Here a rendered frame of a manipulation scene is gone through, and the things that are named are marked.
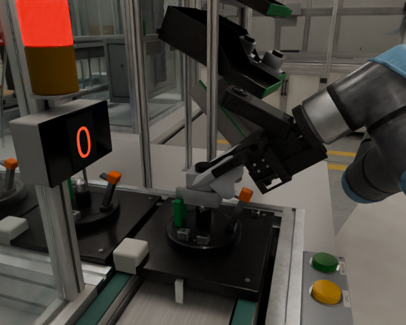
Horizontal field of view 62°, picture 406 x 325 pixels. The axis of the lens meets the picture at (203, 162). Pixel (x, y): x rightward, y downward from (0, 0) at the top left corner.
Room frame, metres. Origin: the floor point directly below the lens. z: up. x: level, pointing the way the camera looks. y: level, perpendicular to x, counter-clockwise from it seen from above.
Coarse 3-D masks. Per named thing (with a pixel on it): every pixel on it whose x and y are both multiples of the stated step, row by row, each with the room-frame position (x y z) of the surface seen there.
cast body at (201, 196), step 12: (192, 168) 0.54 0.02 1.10; (204, 168) 0.52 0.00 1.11; (192, 180) 0.52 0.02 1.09; (180, 192) 0.54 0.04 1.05; (192, 192) 0.52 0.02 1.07; (204, 192) 0.51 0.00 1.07; (216, 192) 0.51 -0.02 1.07; (192, 204) 0.52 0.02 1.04; (204, 204) 0.51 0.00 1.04; (216, 204) 0.51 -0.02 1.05
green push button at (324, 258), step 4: (320, 252) 0.48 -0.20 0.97; (316, 256) 0.47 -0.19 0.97; (320, 256) 0.47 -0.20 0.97; (324, 256) 0.47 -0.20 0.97; (328, 256) 0.47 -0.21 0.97; (332, 256) 0.47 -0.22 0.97; (312, 260) 0.46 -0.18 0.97; (316, 260) 0.46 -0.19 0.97; (320, 260) 0.46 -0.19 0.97; (324, 260) 0.46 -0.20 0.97; (328, 260) 0.46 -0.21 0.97; (332, 260) 0.46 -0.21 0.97; (336, 260) 0.46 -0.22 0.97; (316, 264) 0.45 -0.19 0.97; (320, 264) 0.45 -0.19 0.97; (324, 264) 0.44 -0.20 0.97; (328, 264) 0.44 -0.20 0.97; (332, 264) 0.44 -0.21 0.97; (336, 264) 0.45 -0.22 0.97; (320, 268) 0.44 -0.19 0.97; (324, 268) 0.44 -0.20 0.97; (328, 268) 0.44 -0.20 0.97; (332, 268) 0.44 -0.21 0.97; (336, 268) 0.45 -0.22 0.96
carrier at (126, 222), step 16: (80, 192) 0.60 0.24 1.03; (96, 192) 0.67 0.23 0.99; (128, 192) 0.70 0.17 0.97; (80, 208) 0.59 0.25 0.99; (96, 208) 0.59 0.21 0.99; (112, 208) 0.59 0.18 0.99; (128, 208) 0.63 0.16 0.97; (144, 208) 0.63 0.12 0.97; (80, 224) 0.54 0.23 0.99; (96, 224) 0.55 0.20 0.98; (112, 224) 0.57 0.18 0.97; (128, 224) 0.57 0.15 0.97; (80, 240) 0.51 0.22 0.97; (96, 240) 0.51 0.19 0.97; (112, 240) 0.51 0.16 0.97; (80, 256) 0.47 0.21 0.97; (96, 256) 0.47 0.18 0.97; (112, 256) 0.48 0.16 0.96
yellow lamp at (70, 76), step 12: (24, 48) 0.37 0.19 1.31; (36, 48) 0.36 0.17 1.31; (48, 48) 0.36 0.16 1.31; (60, 48) 0.37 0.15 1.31; (72, 48) 0.39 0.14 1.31; (36, 60) 0.36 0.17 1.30; (48, 60) 0.36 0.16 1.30; (60, 60) 0.37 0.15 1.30; (72, 60) 0.38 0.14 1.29; (36, 72) 0.36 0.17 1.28; (48, 72) 0.36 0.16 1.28; (60, 72) 0.37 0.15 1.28; (72, 72) 0.38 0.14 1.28; (36, 84) 0.36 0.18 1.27; (48, 84) 0.36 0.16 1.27; (60, 84) 0.37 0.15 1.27; (72, 84) 0.38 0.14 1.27
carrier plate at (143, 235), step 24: (168, 216) 0.60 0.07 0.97; (240, 216) 0.60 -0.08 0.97; (264, 216) 0.60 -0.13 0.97; (144, 240) 0.51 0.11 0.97; (240, 240) 0.51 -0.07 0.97; (264, 240) 0.51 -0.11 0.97; (144, 264) 0.45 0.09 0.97; (168, 264) 0.45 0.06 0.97; (192, 264) 0.45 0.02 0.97; (216, 264) 0.45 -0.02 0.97; (240, 264) 0.45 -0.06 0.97; (264, 264) 0.45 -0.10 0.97; (216, 288) 0.40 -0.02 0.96; (240, 288) 0.39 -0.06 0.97
